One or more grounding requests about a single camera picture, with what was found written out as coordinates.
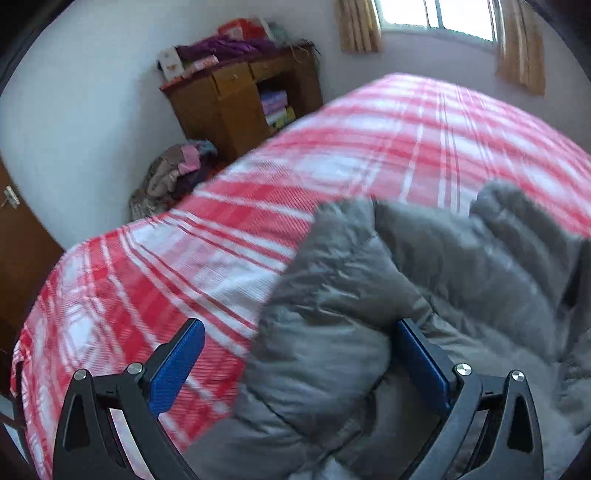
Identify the pile of mixed clothes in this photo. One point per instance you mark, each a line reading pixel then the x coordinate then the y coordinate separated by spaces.
pixel 171 175

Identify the grey puffer jacket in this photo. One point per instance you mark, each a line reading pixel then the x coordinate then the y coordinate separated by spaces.
pixel 351 286

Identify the window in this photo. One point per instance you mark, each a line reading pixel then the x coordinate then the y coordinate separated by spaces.
pixel 438 16

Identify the wooden door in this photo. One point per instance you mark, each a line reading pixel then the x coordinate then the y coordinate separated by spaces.
pixel 23 267

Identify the wooden cabinet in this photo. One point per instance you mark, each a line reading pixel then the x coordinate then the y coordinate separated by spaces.
pixel 217 106

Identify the red white plaid bed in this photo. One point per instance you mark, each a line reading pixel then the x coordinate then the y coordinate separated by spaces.
pixel 323 170

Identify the yellow green boxes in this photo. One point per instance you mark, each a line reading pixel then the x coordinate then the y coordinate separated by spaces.
pixel 280 117

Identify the white printed box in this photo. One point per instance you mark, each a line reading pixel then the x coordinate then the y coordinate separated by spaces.
pixel 170 62

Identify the red box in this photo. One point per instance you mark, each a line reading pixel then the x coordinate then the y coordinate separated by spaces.
pixel 240 28

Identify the tan curtain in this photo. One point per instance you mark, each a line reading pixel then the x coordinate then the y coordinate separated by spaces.
pixel 358 25
pixel 521 46

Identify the purple folded cloth stack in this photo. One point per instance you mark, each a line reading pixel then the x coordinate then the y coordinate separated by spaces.
pixel 274 100

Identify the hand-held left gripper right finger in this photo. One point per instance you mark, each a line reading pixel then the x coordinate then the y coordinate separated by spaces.
pixel 422 364

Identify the pink patterned box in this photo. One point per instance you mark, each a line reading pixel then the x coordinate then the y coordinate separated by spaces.
pixel 201 64

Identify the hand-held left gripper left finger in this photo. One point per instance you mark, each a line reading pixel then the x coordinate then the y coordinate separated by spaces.
pixel 178 364

